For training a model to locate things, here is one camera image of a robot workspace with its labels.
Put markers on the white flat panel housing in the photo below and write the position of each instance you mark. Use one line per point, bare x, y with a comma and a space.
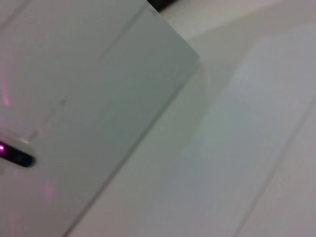
98, 98

